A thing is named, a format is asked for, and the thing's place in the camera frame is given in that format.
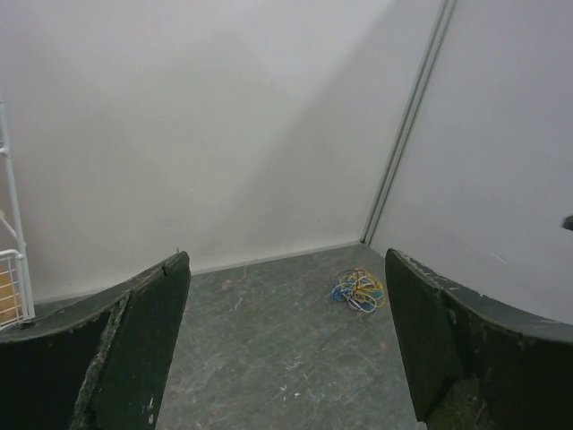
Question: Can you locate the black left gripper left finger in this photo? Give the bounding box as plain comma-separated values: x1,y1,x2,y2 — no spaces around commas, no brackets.
1,252,191,429

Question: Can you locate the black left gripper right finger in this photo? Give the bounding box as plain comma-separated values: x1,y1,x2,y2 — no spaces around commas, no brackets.
385,249,572,429

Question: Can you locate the blue cable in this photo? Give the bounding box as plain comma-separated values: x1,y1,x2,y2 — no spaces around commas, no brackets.
329,271,385,314

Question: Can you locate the white wire shelf rack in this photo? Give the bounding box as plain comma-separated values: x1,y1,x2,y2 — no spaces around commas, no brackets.
1,98,36,331

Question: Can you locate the aluminium corner post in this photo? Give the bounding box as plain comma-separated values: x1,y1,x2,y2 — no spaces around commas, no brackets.
360,0,458,246

